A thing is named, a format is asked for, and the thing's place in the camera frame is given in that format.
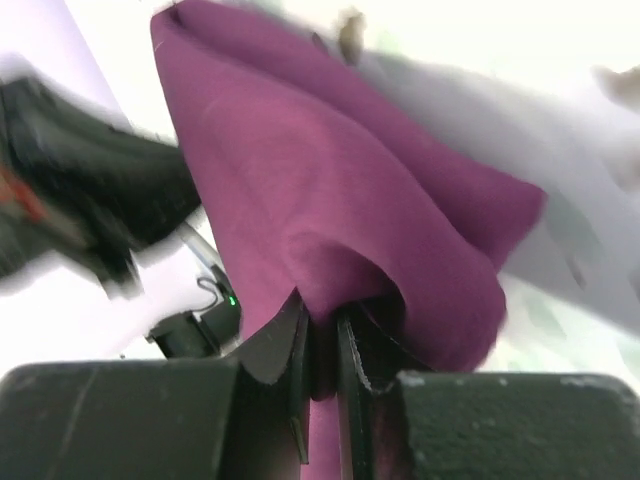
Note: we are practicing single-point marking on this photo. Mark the purple cloth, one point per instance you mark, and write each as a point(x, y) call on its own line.
point(314, 183)

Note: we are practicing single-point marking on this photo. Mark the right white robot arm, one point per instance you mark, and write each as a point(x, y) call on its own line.
point(202, 334)

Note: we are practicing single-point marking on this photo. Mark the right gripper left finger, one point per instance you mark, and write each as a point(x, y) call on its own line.
point(272, 399)

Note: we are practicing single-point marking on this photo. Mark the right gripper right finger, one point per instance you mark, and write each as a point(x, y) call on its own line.
point(383, 396)

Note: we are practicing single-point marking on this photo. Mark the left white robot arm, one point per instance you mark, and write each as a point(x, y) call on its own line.
point(73, 184)

